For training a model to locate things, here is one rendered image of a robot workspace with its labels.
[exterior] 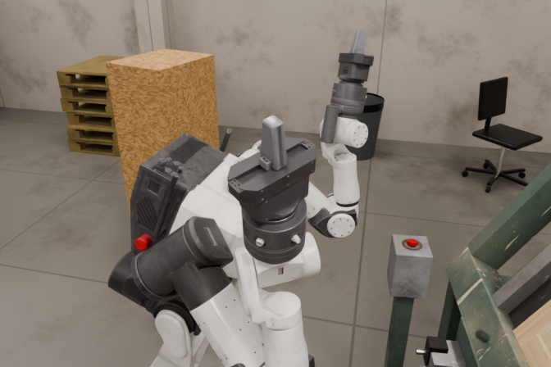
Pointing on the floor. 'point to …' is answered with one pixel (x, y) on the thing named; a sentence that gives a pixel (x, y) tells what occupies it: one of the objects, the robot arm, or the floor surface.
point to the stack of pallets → (101, 134)
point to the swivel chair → (494, 105)
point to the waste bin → (373, 101)
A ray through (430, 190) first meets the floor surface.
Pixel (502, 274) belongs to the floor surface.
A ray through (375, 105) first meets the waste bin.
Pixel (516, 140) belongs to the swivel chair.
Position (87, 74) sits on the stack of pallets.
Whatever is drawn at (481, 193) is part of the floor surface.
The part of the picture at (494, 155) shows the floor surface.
